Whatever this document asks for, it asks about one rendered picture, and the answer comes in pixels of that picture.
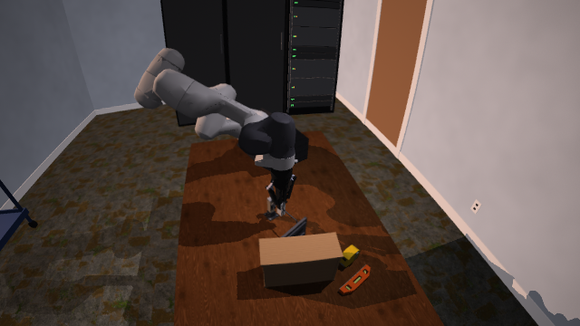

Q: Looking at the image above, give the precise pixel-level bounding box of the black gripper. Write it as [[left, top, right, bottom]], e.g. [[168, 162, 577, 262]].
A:
[[266, 168, 296, 216]]

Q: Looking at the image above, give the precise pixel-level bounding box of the orange spirit level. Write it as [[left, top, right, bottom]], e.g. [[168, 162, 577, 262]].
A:
[[339, 264, 371, 295]]

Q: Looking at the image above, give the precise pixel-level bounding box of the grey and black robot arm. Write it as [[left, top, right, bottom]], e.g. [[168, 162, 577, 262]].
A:
[[134, 48, 298, 170]]

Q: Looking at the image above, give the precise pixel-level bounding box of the brown wooden cabinet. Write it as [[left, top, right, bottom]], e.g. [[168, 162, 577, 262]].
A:
[[259, 216, 343, 288]]

